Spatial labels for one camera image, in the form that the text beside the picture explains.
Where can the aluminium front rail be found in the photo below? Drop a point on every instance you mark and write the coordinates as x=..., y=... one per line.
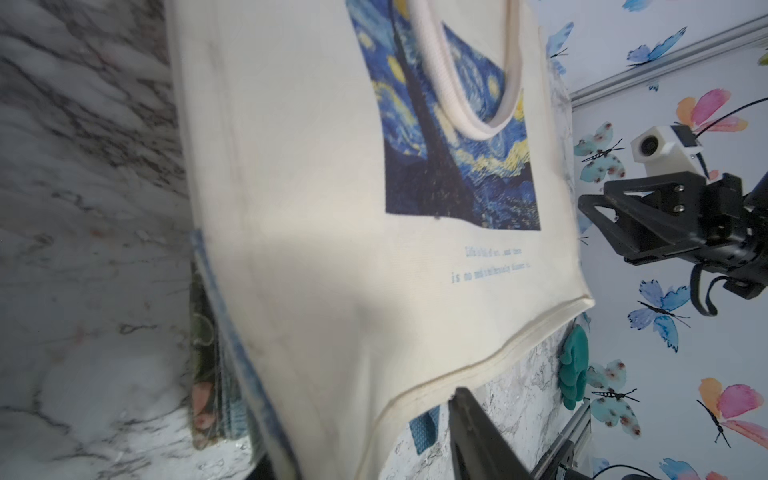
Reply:
x=568, y=457

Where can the cream bag blue floral pattern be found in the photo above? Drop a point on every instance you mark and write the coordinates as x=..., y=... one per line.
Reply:
x=423, y=450

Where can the cream bag starry night print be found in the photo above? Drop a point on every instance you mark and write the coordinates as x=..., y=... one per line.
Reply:
x=382, y=208

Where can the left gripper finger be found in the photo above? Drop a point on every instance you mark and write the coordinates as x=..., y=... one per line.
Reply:
x=479, y=452

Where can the green rubber glove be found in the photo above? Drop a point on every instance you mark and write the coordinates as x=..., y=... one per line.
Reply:
x=574, y=364

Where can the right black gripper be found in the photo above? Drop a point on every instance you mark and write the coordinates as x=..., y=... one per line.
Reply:
x=651, y=219

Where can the cream bag green handles floral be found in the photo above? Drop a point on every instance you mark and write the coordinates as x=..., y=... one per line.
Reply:
x=209, y=402

